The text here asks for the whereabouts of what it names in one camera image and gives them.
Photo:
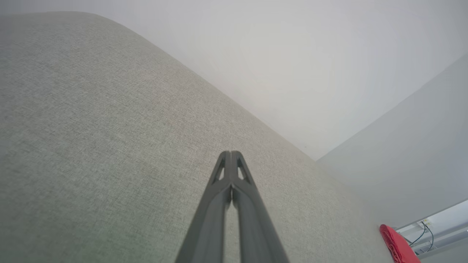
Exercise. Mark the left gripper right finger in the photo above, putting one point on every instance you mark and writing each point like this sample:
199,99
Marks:
256,226

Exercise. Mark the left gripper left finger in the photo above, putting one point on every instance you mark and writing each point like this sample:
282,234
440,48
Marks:
208,226

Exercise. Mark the grey-green fabric sofa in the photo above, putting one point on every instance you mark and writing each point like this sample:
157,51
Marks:
109,146

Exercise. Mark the red fabric item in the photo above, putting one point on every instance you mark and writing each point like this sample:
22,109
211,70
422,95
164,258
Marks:
398,244

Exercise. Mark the white wall socket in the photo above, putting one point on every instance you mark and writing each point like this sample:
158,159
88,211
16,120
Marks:
424,222

